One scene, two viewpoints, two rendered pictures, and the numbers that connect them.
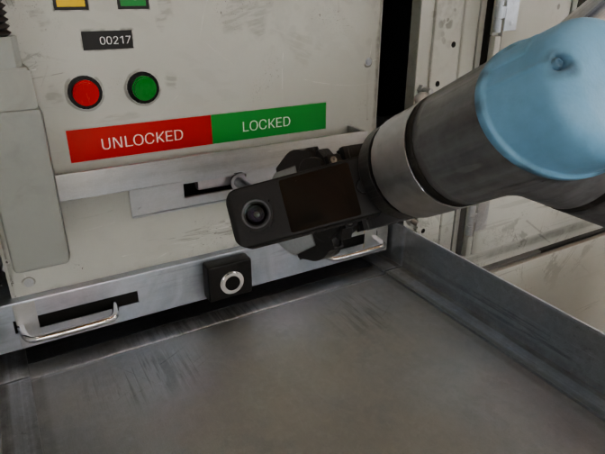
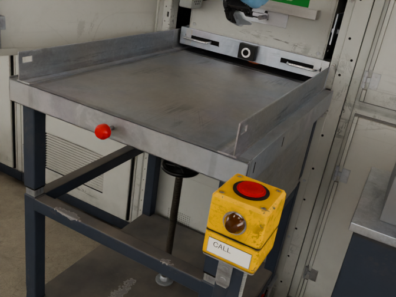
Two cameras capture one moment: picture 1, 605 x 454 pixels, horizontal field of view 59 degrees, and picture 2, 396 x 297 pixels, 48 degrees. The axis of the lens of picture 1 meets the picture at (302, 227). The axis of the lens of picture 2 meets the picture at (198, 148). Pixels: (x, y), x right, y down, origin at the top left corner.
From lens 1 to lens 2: 1.11 m
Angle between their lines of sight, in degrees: 50
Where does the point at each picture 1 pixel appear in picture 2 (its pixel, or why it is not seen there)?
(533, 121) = not seen: outside the picture
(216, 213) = (254, 26)
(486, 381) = (268, 97)
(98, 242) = (215, 20)
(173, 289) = (230, 48)
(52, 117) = not seen: outside the picture
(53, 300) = (197, 32)
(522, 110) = not seen: outside the picture
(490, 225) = (380, 90)
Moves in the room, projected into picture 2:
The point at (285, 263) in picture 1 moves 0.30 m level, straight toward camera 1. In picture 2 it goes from (273, 60) to (198, 60)
